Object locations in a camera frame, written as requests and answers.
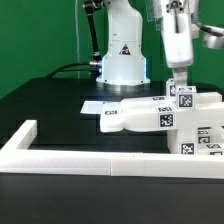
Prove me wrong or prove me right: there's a white U-shaped border frame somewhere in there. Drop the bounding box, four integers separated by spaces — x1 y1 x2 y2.
0 120 224 179

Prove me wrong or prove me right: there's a black cable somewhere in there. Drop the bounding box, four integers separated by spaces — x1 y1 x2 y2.
45 61 101 80

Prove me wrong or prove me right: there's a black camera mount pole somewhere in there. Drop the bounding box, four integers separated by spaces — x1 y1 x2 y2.
83 0 101 61

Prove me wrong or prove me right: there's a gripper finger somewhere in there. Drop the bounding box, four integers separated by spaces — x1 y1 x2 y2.
173 67 188 87

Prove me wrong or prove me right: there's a small tagged white cube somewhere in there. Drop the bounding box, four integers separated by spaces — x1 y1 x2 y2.
166 78 176 97
176 86 197 110

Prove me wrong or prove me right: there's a white chair seat part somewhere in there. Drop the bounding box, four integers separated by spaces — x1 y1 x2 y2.
167 128 198 155

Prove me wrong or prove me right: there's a white chair back part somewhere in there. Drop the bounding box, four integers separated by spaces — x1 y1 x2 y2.
100 92 224 132

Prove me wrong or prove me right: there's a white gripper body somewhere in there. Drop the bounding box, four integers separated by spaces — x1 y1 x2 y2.
162 3 193 68

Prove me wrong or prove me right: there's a white sheet with tags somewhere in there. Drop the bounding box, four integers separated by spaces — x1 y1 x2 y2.
80 101 103 114

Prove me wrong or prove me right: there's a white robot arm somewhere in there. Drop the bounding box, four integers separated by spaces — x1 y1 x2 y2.
98 0 224 87

